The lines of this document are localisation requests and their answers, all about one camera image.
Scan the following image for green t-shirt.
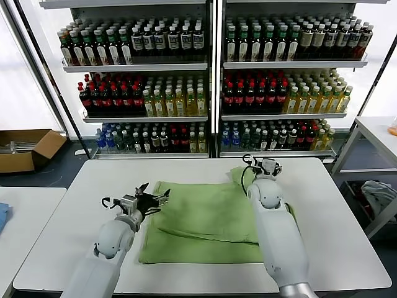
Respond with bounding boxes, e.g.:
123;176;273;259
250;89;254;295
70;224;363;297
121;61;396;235
138;166;297;265

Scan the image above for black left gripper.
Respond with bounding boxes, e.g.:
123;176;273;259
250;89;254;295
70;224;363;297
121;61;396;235
134;183;172;215

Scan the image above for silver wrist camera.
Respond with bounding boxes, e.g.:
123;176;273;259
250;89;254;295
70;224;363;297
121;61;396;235
119;194;139;215
260;158;281;177

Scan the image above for grey metal shelf rack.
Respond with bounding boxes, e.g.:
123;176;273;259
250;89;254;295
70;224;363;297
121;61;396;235
216;0;391;165
39;0;216;160

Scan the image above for dark drink bottle blue label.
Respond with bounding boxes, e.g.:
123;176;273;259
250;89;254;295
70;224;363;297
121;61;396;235
142;27;155;58
153;27;166;58
346;24;360;60
192;26;204;58
130;27;144;58
180;26;192;58
323;24;337;60
335;24;348;60
167;26;180;58

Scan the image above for yellow tea bottle green label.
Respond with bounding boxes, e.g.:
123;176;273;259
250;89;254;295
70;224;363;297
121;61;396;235
287;88;299;114
174;89;186;118
340;86;354;113
330;86;343;114
143;89;155;118
308;87;321;114
185;89;197;118
297;87;310;114
153;89;164;118
196;88;208;118
319;87;332;114
164;89;175;118

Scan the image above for brown cardboard box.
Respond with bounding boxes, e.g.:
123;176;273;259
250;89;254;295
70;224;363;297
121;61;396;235
0;129;68;174

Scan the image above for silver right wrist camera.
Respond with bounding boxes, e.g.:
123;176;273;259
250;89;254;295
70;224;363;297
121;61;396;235
260;158;281;177

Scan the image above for metal rods in box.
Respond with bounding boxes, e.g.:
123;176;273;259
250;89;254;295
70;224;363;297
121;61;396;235
9;142;35;153

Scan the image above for reddish drink bottle blue label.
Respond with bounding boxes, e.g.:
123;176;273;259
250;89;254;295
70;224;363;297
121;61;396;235
358;23;373;59

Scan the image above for blue folded cloth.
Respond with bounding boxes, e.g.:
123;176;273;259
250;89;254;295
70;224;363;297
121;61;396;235
0;202;14;237

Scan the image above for dark bottle beige label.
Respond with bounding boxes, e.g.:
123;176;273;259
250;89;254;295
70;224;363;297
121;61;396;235
299;24;313;60
311;24;324;60

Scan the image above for dark tea bottle green label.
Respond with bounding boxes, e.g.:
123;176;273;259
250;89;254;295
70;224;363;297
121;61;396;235
92;29;108;67
105;29;120;66
69;30;84;68
81;29;96;67
262;26;275;63
237;26;250;63
249;26;262;63
287;26;299;62
60;29;73;68
275;26;288;62
118;27;133;66
225;26;237;63

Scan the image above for black storage basket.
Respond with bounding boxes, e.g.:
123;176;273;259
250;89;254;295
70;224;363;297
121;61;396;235
339;179;376;226

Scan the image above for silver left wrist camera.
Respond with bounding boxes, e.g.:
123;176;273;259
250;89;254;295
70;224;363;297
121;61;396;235
119;194;139;215

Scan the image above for grey metal side table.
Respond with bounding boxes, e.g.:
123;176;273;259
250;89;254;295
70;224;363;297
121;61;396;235
330;116;397;240

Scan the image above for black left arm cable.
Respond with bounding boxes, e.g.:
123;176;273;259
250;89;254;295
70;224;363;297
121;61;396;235
101;197;123;210

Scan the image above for grey clothes pile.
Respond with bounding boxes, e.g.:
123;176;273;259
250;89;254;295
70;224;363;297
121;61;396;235
359;180;397;224

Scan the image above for small cola bottle red cap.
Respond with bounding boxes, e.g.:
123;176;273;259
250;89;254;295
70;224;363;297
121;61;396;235
169;129;181;153
180;129;190;153

